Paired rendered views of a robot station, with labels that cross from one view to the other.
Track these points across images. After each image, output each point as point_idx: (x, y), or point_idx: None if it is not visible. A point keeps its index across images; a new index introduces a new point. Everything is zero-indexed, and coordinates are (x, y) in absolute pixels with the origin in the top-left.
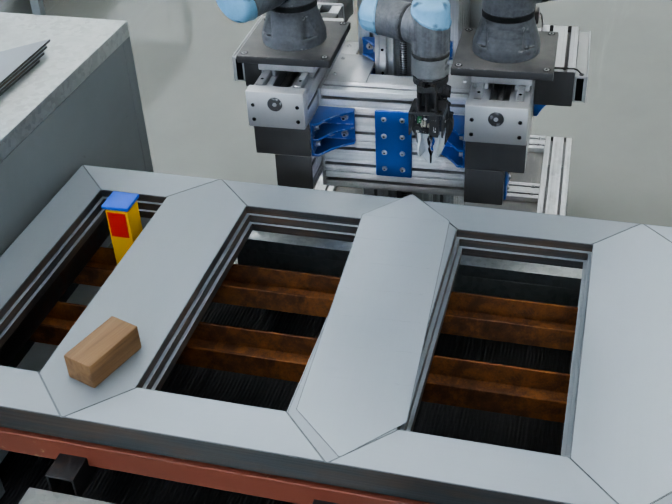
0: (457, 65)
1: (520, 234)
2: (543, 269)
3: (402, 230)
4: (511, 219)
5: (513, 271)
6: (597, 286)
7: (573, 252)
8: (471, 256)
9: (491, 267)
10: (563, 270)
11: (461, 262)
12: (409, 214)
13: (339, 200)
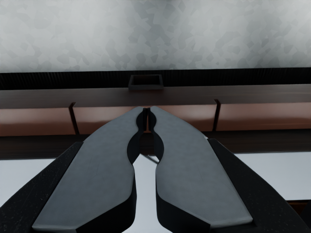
0: None
1: (302, 196)
2: (285, 58)
3: (138, 216)
4: (299, 172)
5: (249, 68)
6: None
7: None
8: (201, 50)
9: (225, 67)
10: (309, 55)
11: (189, 65)
12: (137, 190)
13: (9, 180)
